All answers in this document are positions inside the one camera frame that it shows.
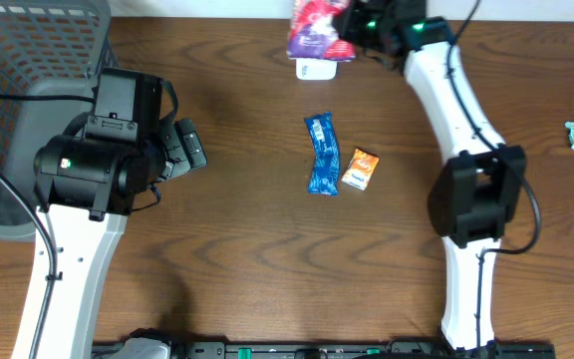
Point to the orange tissue pack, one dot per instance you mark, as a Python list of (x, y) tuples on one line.
[(360, 169)]

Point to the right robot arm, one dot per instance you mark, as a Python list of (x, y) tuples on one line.
[(477, 190)]

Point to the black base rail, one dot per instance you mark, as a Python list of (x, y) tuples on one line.
[(393, 349)]

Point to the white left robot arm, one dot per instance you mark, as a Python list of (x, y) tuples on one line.
[(86, 181)]

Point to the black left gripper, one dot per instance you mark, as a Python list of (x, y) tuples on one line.
[(183, 147)]

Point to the grey plastic mesh basket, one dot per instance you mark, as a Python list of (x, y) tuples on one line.
[(51, 55)]

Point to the purple pink Carefree pad pack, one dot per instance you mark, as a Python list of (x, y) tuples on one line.
[(311, 34)]

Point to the blue snack wrapper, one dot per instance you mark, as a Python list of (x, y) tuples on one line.
[(326, 167)]

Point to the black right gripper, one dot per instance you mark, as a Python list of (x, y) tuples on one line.
[(355, 18)]

